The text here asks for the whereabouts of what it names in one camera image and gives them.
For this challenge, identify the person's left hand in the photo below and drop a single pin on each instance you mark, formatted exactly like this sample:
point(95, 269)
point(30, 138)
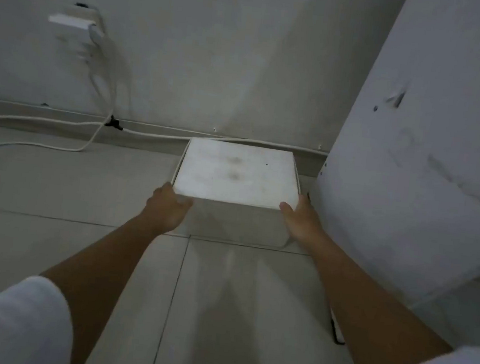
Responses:
point(165, 210)

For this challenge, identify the person's right hand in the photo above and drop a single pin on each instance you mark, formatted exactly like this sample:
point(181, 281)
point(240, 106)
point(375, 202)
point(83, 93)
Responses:
point(303, 226)

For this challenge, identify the white cardboard box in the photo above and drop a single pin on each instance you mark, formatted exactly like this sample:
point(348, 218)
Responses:
point(236, 175)

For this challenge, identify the white desk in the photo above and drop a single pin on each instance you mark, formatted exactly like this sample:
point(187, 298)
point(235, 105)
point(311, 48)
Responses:
point(430, 143)

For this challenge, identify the person's right forearm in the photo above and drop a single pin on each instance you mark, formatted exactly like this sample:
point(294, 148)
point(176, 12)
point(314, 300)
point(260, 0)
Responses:
point(362, 318)

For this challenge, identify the person's left forearm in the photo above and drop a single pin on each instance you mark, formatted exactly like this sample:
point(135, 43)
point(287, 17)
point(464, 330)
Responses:
point(104, 277)

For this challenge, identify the small black white-edged object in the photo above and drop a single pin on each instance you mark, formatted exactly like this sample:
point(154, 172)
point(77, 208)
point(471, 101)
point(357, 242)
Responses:
point(337, 331)

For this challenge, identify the white left sleeve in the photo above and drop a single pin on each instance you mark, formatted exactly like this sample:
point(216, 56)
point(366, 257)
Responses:
point(10, 327)

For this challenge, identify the white plug adapter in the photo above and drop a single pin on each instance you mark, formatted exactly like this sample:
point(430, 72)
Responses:
point(69, 22)

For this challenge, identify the white wall socket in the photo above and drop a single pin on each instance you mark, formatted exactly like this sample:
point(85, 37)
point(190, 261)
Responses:
point(98, 18)

